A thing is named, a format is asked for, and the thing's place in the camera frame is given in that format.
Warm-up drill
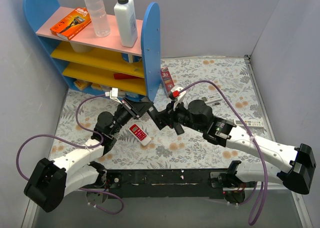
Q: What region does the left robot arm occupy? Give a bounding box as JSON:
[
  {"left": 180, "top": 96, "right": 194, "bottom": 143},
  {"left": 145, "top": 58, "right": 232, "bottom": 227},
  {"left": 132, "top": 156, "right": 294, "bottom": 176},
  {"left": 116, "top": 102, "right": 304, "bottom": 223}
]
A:
[{"left": 23, "top": 97, "right": 154, "bottom": 212}]

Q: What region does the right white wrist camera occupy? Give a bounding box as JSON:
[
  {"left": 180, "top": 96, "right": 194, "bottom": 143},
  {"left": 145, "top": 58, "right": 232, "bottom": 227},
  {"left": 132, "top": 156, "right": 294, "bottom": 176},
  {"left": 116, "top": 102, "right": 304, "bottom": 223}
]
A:
[{"left": 168, "top": 85, "right": 187, "bottom": 111}]

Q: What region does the white packets bottom shelf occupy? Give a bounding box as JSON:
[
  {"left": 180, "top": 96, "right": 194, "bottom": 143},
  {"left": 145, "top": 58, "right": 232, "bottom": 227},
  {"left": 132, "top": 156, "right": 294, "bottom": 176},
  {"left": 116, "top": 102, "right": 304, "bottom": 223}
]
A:
[{"left": 90, "top": 82, "right": 141, "bottom": 99}]

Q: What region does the black remote control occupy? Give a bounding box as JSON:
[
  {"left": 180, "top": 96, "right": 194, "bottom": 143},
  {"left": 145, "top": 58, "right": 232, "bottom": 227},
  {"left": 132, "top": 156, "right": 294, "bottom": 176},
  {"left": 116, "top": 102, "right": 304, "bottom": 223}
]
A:
[{"left": 147, "top": 106, "right": 165, "bottom": 130}]

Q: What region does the orange razor box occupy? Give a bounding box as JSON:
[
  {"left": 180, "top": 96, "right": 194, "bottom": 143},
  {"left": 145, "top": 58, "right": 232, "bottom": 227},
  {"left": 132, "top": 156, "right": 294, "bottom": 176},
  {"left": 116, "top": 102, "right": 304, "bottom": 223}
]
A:
[{"left": 50, "top": 7, "right": 91, "bottom": 41}]

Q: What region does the black battery cover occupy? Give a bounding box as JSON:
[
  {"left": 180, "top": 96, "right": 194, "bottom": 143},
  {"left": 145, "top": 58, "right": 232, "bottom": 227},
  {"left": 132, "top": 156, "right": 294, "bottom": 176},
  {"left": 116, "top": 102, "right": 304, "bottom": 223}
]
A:
[{"left": 173, "top": 123, "right": 184, "bottom": 135}]

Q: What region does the white air conditioner remote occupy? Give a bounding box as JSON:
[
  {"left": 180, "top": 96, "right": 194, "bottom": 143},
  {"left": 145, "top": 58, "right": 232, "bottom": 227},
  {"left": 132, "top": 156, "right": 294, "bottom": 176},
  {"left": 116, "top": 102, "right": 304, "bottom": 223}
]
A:
[{"left": 200, "top": 93, "right": 222, "bottom": 105}]

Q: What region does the beige cup under shelf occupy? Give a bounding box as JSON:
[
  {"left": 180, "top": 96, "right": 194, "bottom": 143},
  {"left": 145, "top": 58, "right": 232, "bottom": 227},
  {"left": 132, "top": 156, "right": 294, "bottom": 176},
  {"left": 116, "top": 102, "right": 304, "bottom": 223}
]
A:
[{"left": 70, "top": 43, "right": 93, "bottom": 53}]

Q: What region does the yellow packet bottom shelf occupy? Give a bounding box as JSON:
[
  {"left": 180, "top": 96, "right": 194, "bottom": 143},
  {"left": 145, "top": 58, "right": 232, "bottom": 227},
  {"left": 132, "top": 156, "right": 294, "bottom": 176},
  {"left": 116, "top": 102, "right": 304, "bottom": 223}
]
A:
[{"left": 73, "top": 79, "right": 92, "bottom": 91}]

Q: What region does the clear plastic water bottle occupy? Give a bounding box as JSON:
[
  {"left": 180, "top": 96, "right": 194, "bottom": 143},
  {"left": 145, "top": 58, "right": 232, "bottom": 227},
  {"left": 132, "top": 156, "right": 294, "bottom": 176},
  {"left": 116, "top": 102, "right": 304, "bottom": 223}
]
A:
[{"left": 84, "top": 0, "right": 111, "bottom": 37}]

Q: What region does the floral table mat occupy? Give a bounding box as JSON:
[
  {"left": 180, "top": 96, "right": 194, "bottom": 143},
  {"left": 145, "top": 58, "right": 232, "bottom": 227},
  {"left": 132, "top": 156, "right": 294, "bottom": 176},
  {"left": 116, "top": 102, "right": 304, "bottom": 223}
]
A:
[{"left": 49, "top": 57, "right": 265, "bottom": 169}]

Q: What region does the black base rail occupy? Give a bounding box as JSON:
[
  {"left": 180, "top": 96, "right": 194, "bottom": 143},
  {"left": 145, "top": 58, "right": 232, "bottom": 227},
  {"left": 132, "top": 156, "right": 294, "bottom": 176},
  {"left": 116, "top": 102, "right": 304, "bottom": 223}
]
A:
[{"left": 106, "top": 168, "right": 241, "bottom": 199}]

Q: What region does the red toothpaste box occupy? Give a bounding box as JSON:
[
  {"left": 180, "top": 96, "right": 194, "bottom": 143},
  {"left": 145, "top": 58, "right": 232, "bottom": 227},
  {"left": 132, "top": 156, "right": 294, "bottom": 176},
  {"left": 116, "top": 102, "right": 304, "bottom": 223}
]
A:
[{"left": 160, "top": 67, "right": 175, "bottom": 97}]

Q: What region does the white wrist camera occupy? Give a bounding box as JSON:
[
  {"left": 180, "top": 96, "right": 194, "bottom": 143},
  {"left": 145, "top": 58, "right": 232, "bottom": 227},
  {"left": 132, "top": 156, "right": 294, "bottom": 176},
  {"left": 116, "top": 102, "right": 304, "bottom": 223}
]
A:
[
  {"left": 104, "top": 88, "right": 126, "bottom": 104},
  {"left": 168, "top": 85, "right": 187, "bottom": 111}
]

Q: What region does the red and white remote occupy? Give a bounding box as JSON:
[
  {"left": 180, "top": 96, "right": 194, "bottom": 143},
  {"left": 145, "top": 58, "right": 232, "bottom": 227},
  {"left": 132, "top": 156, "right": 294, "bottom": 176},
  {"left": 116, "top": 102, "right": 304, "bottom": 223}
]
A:
[{"left": 129, "top": 124, "right": 152, "bottom": 146}]

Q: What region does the blue wooden shelf unit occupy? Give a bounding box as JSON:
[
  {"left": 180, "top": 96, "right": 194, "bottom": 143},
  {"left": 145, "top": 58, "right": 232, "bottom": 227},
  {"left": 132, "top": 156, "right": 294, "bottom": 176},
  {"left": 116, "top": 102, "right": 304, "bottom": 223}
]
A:
[{"left": 23, "top": 0, "right": 161, "bottom": 100}]

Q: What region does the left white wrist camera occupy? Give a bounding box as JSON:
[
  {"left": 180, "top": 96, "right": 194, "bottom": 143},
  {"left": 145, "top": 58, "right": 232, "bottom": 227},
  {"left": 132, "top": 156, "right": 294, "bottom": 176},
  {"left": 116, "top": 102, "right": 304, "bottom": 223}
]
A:
[{"left": 104, "top": 88, "right": 126, "bottom": 104}]

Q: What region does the white remote with coloured buttons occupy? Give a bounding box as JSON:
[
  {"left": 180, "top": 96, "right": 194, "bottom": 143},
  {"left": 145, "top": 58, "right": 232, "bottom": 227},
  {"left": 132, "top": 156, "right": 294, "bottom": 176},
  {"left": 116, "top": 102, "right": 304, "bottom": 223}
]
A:
[{"left": 234, "top": 120, "right": 264, "bottom": 128}]

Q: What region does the white bottle black cap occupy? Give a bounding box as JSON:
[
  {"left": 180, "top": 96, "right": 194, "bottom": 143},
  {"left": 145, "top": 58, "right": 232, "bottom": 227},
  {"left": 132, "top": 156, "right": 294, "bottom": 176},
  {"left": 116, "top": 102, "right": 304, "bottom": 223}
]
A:
[{"left": 114, "top": 0, "right": 138, "bottom": 48}]

